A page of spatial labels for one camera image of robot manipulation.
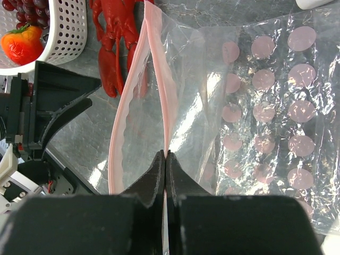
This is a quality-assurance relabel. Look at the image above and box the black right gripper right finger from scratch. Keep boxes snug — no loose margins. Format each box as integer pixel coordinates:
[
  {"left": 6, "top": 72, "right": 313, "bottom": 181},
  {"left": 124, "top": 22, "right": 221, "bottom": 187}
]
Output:
[{"left": 166, "top": 152, "right": 321, "bottom": 254}]

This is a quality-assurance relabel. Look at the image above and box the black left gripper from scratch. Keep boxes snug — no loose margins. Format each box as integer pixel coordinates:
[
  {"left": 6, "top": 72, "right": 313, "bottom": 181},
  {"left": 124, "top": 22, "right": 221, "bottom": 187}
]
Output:
[{"left": 1, "top": 61, "right": 101, "bottom": 159}]

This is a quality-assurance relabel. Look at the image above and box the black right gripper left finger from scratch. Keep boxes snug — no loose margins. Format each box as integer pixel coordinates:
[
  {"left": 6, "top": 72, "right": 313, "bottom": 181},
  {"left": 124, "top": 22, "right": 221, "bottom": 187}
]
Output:
[{"left": 1, "top": 151, "right": 165, "bottom": 254}]

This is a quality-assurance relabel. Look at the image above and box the clear zip top bag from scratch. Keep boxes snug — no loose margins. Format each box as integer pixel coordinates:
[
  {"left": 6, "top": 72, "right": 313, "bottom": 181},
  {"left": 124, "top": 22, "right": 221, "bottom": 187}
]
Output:
[{"left": 108, "top": 2, "right": 339, "bottom": 235}]

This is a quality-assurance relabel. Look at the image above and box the orange red strawberry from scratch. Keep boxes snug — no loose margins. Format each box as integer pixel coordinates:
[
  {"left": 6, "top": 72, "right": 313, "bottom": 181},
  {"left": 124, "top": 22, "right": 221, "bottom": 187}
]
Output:
[{"left": 1, "top": 24, "right": 44, "bottom": 66}]

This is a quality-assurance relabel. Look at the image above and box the white perforated plastic basket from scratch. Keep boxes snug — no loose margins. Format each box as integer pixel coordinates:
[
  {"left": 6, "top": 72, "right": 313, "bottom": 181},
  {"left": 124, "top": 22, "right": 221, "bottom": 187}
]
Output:
[{"left": 1, "top": 1, "right": 87, "bottom": 76}]

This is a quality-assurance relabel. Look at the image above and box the dark purple grape bunch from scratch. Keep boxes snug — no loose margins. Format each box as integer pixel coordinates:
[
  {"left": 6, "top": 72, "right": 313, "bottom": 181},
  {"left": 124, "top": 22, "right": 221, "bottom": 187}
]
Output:
[{"left": 1, "top": 0, "right": 50, "bottom": 29}]

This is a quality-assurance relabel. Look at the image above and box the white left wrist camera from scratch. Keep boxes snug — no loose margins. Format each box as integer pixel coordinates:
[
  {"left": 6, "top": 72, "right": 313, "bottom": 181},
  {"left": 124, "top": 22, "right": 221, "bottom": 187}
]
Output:
[{"left": 1, "top": 141, "right": 43, "bottom": 214}]

